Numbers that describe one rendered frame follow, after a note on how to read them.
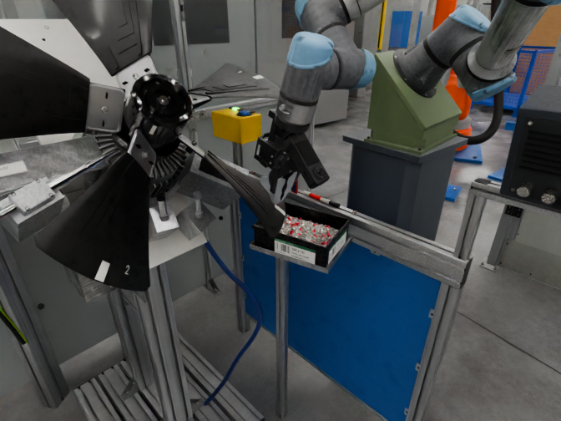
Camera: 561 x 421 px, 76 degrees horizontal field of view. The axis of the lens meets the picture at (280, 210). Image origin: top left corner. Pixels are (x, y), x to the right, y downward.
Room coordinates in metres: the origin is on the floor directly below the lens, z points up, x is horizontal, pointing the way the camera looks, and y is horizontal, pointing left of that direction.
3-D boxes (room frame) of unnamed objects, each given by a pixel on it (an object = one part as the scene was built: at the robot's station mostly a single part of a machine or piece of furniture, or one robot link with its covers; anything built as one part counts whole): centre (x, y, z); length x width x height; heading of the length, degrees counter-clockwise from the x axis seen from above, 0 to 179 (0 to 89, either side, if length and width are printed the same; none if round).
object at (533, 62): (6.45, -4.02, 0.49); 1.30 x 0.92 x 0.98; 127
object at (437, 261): (1.02, -0.13, 0.82); 0.90 x 0.04 x 0.08; 46
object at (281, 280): (0.88, -0.01, 0.40); 0.03 x 0.03 x 0.80; 61
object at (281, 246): (0.85, -0.06, 0.85); 0.22 x 0.17 x 0.07; 60
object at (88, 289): (0.90, 0.59, 0.73); 0.15 x 0.09 x 0.22; 46
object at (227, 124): (1.29, 0.16, 1.02); 0.16 x 0.10 x 0.11; 46
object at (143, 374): (0.97, 0.53, 0.58); 0.09 x 0.05 x 1.15; 136
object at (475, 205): (0.72, -0.43, 0.96); 0.03 x 0.03 x 0.20; 46
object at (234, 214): (1.32, 0.18, 0.39); 0.04 x 0.04 x 0.78; 46
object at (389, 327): (1.02, -0.13, 0.45); 0.82 x 0.02 x 0.66; 46
